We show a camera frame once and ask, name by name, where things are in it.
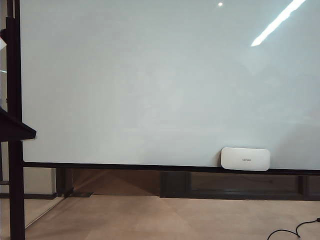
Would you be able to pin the white whiteboard panel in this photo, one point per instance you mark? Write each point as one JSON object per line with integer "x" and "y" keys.
{"x": 130, "y": 82}

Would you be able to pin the white rectangular whiteboard eraser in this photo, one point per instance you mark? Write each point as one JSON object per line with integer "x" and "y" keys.
{"x": 245, "y": 159}

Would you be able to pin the large white whiteboard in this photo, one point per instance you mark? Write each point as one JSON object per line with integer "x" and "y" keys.
{"x": 15, "y": 75}

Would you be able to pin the black round frame knob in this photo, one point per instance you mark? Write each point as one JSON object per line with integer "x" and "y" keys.
{"x": 3, "y": 34}

